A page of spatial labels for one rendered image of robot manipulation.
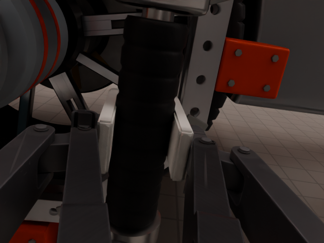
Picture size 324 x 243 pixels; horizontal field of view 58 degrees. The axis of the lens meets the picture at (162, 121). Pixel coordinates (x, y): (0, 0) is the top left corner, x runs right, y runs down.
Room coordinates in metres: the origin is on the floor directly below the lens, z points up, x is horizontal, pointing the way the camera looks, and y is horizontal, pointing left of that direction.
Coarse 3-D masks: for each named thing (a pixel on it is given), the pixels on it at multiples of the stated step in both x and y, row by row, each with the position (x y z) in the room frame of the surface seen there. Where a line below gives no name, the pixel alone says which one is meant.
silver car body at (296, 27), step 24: (288, 0) 0.64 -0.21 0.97; (312, 0) 0.65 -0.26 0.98; (264, 24) 0.64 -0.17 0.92; (288, 24) 0.64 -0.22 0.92; (312, 24) 0.65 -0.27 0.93; (288, 48) 0.65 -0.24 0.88; (312, 48) 0.65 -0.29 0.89; (288, 72) 0.65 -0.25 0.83; (312, 72) 0.66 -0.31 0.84; (288, 96) 0.65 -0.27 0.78; (312, 96) 0.66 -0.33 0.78
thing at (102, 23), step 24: (72, 0) 0.47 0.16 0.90; (72, 24) 0.51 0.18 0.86; (96, 24) 0.47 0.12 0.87; (72, 48) 0.50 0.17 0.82; (96, 72) 0.47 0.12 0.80; (24, 96) 0.46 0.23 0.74; (72, 96) 0.47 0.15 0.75; (0, 120) 0.57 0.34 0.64; (24, 120) 0.46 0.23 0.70; (0, 144) 0.50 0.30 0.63
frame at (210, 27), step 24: (216, 0) 0.38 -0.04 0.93; (192, 24) 0.42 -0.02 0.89; (216, 24) 0.39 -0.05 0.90; (192, 48) 0.38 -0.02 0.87; (216, 48) 0.39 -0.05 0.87; (192, 72) 0.38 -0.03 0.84; (216, 72) 0.39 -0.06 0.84; (192, 96) 0.38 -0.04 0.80; (192, 120) 0.38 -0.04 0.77; (48, 192) 0.40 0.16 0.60; (48, 216) 0.36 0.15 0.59
